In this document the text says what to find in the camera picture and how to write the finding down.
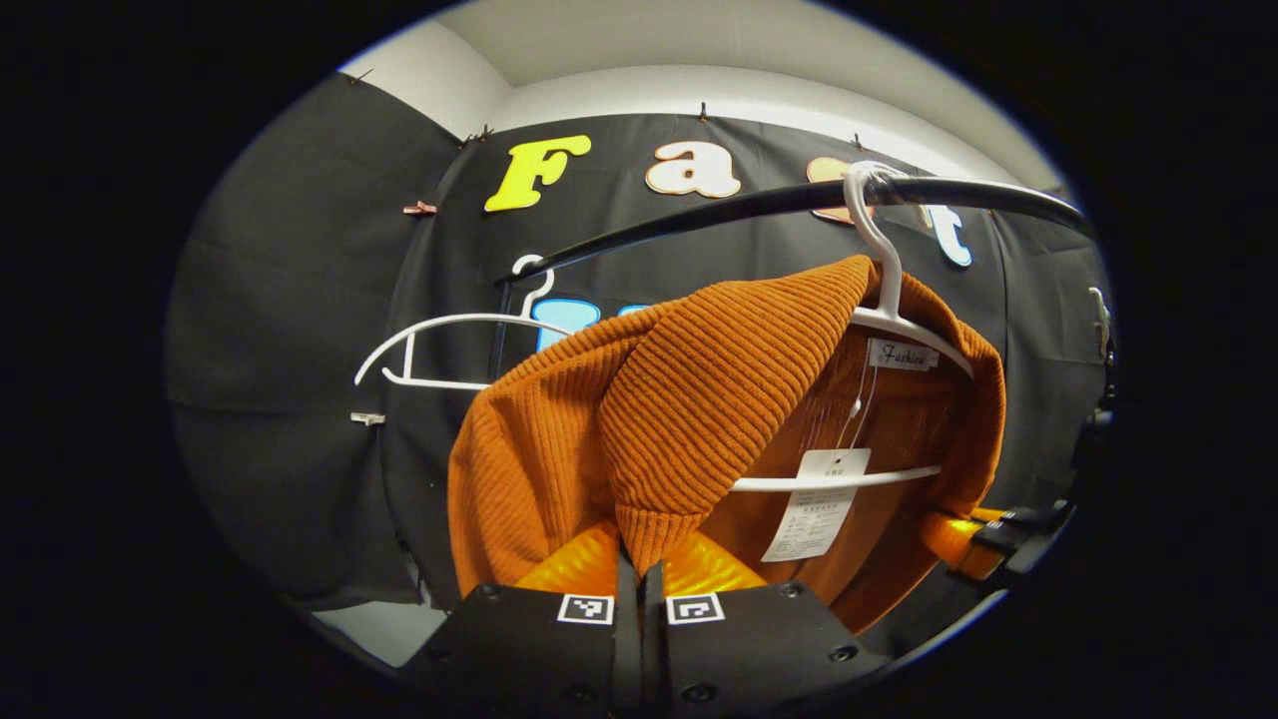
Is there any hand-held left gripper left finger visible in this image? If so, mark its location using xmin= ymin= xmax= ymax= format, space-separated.
xmin=404 ymin=519 xmax=643 ymax=716

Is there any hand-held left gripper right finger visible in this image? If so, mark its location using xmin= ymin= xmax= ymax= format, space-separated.
xmin=642 ymin=529 xmax=892 ymax=718

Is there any orange corduroy jacket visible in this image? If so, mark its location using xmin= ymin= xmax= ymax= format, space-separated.
xmin=446 ymin=255 xmax=1007 ymax=636

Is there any empty white clothes hanger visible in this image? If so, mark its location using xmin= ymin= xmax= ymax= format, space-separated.
xmin=354 ymin=254 xmax=576 ymax=392

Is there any black clothes rack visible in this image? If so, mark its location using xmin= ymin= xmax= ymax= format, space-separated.
xmin=487 ymin=175 xmax=1088 ymax=382

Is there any black backdrop cloth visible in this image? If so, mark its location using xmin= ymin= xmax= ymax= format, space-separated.
xmin=165 ymin=72 xmax=1115 ymax=612

